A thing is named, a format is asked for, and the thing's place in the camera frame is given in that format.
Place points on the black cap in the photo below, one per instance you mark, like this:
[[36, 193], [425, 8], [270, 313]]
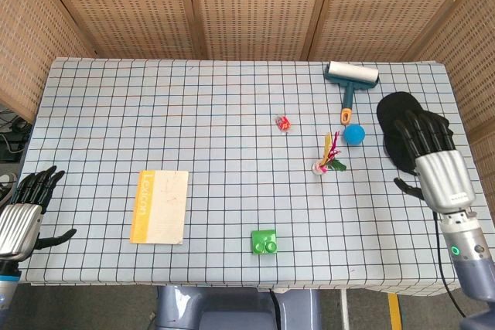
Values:
[[394, 144]]

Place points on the wooden folding screen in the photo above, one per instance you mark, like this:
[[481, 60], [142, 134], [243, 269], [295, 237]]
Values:
[[247, 5]]

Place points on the colourful feather shuttlecock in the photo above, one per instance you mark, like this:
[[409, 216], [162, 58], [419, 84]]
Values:
[[328, 154]]

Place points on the blue checkered tablecloth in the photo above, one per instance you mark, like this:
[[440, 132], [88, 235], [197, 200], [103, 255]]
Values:
[[193, 152]]

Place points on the blue ball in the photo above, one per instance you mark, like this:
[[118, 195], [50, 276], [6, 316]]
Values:
[[354, 135]]

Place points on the yellow Lexicon notebook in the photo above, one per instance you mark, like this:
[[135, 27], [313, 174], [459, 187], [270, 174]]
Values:
[[159, 207]]

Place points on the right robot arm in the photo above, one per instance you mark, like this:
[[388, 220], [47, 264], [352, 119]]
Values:
[[470, 252]]

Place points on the red candy wrapper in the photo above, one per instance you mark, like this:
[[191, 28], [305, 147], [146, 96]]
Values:
[[283, 123]]

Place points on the teal lint roller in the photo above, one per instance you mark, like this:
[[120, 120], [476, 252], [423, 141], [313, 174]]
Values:
[[351, 80]]

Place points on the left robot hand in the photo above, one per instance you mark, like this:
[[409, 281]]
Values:
[[21, 220]]

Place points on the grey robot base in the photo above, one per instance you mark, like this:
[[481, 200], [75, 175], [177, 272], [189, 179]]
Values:
[[232, 308]]

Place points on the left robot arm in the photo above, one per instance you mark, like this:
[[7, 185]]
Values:
[[7, 285]]

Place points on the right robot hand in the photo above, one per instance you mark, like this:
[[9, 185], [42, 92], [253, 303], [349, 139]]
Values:
[[437, 160]]

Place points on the green toy brick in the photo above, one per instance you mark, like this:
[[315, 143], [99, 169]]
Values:
[[263, 242]]

